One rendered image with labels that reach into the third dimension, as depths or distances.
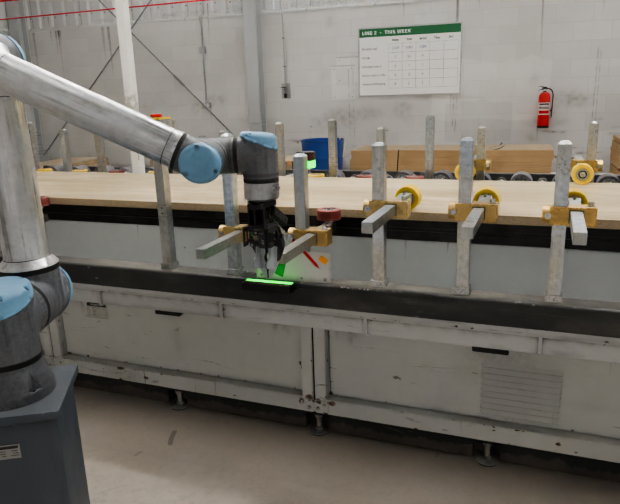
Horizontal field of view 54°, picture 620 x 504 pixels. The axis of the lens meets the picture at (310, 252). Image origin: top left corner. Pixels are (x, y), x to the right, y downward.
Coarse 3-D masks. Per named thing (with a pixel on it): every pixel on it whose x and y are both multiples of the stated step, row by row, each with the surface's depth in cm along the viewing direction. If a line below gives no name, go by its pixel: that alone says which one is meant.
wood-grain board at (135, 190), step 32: (64, 192) 262; (96, 192) 259; (128, 192) 256; (192, 192) 251; (288, 192) 243; (320, 192) 241; (352, 192) 238; (448, 192) 231; (512, 192) 227; (544, 192) 224; (608, 192) 220; (512, 224) 187; (544, 224) 184; (608, 224) 177
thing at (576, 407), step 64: (128, 256) 246; (192, 256) 235; (448, 256) 199; (512, 256) 192; (576, 256) 185; (64, 320) 273; (128, 320) 259; (192, 320) 247; (128, 384) 267; (192, 384) 251; (256, 384) 243; (320, 384) 229; (384, 384) 223; (448, 384) 214; (512, 384) 205; (576, 384) 198; (448, 448) 219; (512, 448) 210; (576, 448) 200
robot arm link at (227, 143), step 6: (204, 138) 150; (210, 138) 149; (216, 138) 150; (222, 138) 150; (228, 138) 150; (234, 138) 150; (222, 144) 148; (228, 144) 148; (234, 144) 148; (228, 150) 148; (234, 150) 148; (228, 156) 148; (234, 156) 148; (228, 162) 148; (234, 162) 148; (228, 168) 150; (234, 168) 150
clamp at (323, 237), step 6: (294, 228) 193; (312, 228) 192; (318, 228) 192; (330, 228) 191; (294, 234) 192; (300, 234) 191; (318, 234) 189; (324, 234) 188; (330, 234) 191; (318, 240) 189; (324, 240) 189; (330, 240) 191; (324, 246) 189
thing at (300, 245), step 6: (306, 234) 189; (312, 234) 188; (300, 240) 181; (306, 240) 182; (312, 240) 186; (288, 246) 175; (294, 246) 174; (300, 246) 177; (306, 246) 182; (288, 252) 169; (294, 252) 173; (300, 252) 178; (282, 258) 167; (288, 258) 170
